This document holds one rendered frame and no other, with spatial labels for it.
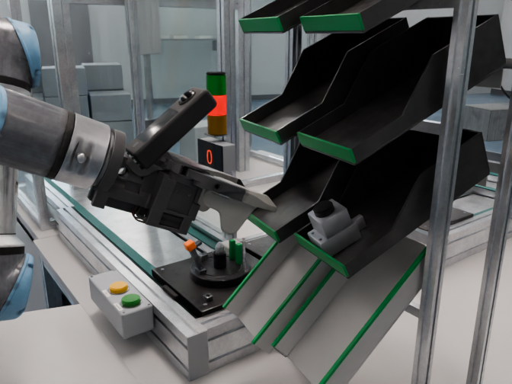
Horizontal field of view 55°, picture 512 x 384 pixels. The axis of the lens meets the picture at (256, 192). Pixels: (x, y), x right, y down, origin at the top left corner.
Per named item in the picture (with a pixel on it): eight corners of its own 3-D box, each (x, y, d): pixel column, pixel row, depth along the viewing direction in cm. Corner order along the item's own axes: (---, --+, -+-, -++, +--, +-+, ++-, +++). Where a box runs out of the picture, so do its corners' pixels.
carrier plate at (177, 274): (202, 320, 101) (201, 311, 100) (152, 276, 119) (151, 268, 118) (292, 286, 114) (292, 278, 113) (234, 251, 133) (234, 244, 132)
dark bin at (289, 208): (279, 244, 79) (262, 207, 76) (244, 218, 90) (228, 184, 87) (408, 155, 86) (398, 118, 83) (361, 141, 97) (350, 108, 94)
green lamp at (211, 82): (212, 96, 122) (212, 75, 121) (203, 94, 126) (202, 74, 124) (229, 94, 125) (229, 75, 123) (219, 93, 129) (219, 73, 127)
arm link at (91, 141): (70, 108, 56) (80, 119, 49) (110, 123, 58) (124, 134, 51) (48, 170, 56) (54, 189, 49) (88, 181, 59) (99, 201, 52)
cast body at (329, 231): (327, 260, 72) (311, 222, 69) (312, 248, 76) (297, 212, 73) (373, 230, 74) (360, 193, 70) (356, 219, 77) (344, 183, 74)
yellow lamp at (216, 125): (214, 136, 125) (213, 116, 124) (203, 132, 129) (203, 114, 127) (230, 133, 128) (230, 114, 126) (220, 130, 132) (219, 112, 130)
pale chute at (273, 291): (269, 354, 84) (252, 343, 82) (237, 316, 95) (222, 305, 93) (370, 226, 86) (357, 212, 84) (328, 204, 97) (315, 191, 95)
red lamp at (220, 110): (213, 116, 124) (212, 96, 122) (203, 113, 127) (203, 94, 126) (230, 114, 126) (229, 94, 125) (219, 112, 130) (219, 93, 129)
